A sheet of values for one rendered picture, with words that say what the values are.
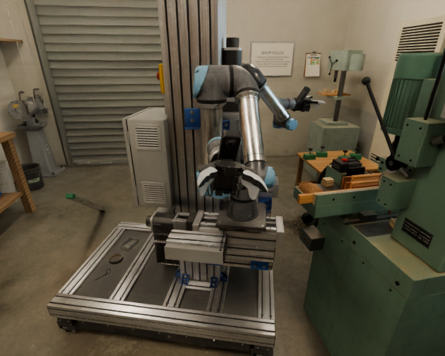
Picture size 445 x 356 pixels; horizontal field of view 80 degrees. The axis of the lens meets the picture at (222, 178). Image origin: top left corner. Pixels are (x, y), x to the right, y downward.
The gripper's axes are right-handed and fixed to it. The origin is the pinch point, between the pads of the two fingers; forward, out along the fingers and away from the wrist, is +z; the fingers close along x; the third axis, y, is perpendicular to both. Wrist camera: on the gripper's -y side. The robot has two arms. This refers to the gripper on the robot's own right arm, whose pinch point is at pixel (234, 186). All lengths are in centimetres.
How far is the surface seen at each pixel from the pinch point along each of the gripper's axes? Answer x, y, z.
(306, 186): -48, 25, -58
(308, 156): -116, 52, -197
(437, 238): -78, 21, -16
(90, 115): 147, 69, -347
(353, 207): -66, 28, -46
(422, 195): -75, 10, -26
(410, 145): -64, -7, -29
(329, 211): -55, 30, -45
